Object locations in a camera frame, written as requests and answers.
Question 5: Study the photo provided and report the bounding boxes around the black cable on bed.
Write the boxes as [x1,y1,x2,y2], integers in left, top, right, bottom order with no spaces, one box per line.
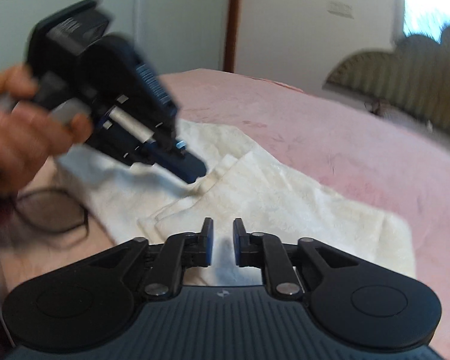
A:
[14,188,91,251]

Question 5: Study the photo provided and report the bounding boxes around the white wardrobe with sliding doors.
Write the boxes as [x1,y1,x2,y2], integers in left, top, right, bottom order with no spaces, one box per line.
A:
[0,0,229,74]

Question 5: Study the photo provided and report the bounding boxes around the person's left hand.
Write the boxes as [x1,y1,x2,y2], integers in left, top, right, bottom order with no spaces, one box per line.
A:
[0,64,92,197]

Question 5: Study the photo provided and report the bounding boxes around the white wall switch plate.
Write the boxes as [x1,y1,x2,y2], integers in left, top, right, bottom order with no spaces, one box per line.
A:
[327,1,353,19]

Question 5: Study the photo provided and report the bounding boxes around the pink floral bed blanket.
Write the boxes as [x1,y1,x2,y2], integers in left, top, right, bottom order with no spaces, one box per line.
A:
[0,69,450,359]

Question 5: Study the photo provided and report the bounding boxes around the brown wooden door frame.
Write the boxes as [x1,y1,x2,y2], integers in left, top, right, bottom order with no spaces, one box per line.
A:
[223,0,241,73]

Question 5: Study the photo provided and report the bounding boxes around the olive green padded headboard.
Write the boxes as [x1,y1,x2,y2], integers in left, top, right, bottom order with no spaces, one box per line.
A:
[323,26,450,137]

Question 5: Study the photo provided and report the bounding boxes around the cream white pants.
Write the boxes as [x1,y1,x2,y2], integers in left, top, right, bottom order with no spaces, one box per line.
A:
[58,120,416,286]

